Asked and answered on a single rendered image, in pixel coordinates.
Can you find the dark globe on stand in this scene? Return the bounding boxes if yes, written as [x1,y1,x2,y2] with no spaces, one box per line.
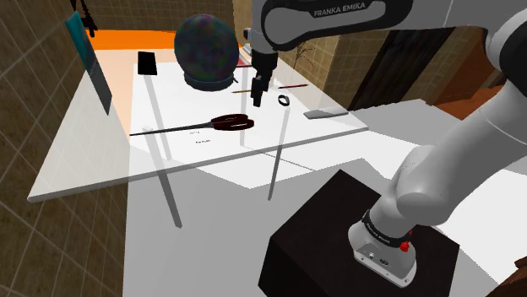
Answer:
[173,13,241,93]

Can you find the teal flat panel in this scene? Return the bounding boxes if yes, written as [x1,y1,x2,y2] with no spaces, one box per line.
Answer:
[64,10,113,116]

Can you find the brown wooden furniture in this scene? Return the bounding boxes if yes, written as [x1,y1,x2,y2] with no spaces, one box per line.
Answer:
[496,256,527,297]

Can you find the dark robot stand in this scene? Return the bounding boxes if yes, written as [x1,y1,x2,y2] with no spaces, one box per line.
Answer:
[258,169,460,297]

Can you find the grey flat remote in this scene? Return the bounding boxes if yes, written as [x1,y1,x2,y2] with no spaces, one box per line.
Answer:
[303,107,350,121]

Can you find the bare twig plant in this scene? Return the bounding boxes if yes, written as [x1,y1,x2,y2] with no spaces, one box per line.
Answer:
[292,40,318,70]

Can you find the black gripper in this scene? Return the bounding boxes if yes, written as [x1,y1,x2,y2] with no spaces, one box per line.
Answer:
[250,50,280,108]

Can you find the dark red handled scissors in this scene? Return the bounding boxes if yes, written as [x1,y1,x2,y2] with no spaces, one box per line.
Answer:
[128,113,255,138]

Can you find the black phone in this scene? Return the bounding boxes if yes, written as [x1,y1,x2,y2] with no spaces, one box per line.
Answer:
[137,51,159,77]

